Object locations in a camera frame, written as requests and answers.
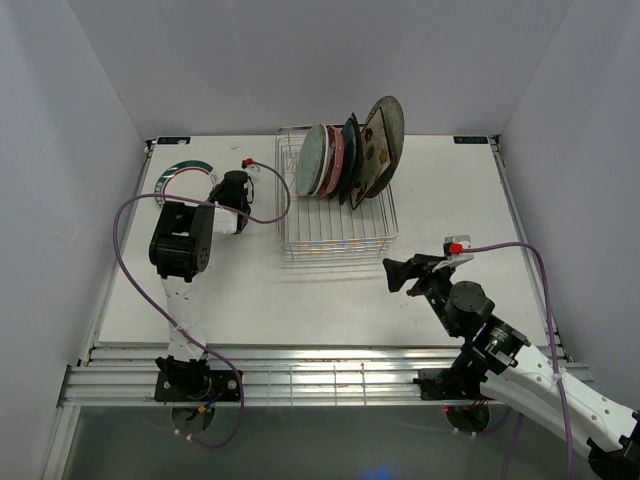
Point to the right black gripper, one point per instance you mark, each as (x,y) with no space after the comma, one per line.
(421,267)

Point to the black floral square plate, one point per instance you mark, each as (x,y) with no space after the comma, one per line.
(358,154)

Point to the wire dish rack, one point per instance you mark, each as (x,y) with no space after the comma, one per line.
(320,228)

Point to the cream floral square plate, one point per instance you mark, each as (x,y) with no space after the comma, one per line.
(375,154)

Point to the pink dotted plate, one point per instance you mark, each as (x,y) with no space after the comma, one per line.
(336,162)

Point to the mint green flower plate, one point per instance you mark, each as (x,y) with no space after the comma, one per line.
(311,160)

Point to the speckled round plate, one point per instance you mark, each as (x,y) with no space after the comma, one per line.
(394,128)

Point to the white plate green rim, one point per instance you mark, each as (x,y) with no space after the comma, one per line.
(328,158)
(191,178)

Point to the teal square plate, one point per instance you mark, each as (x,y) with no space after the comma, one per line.
(350,132)

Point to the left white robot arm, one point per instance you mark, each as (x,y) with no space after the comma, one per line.
(180,250)

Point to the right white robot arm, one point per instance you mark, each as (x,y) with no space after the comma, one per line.
(498,362)

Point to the right blue table label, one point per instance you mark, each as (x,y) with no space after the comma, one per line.
(471,140)

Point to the blue table label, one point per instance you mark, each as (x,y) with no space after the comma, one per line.
(471,140)
(173,140)

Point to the left blue table label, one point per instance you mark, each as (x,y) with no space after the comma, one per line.
(173,140)

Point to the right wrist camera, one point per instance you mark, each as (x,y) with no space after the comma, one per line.
(456,252)

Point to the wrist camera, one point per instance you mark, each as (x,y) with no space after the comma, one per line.
(456,252)
(252,168)

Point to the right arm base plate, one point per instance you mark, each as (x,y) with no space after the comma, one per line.
(446,385)

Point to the aluminium frame rails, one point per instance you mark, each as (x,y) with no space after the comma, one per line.
(327,332)

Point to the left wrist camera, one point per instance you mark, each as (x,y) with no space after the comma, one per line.
(252,168)

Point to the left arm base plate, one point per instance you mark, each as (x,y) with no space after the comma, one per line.
(214,383)

